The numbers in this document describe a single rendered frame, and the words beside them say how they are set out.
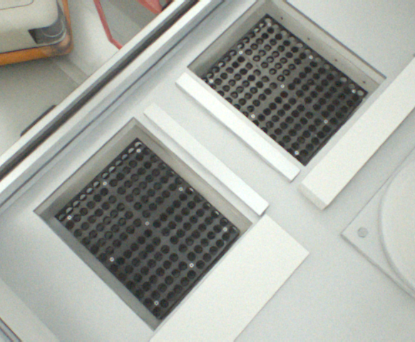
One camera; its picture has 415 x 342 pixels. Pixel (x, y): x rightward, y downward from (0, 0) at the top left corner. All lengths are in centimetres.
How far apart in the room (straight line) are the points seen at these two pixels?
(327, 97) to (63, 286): 52
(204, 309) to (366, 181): 30
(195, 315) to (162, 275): 12
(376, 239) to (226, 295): 22
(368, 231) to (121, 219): 36
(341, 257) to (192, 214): 23
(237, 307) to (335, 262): 15
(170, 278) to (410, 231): 35
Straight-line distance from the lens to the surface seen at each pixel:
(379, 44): 82
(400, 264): 67
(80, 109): 69
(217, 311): 64
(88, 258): 79
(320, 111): 79
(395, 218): 66
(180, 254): 70
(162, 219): 74
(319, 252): 67
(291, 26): 89
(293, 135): 80
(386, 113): 72
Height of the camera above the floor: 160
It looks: 74 degrees down
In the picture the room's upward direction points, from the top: 2 degrees clockwise
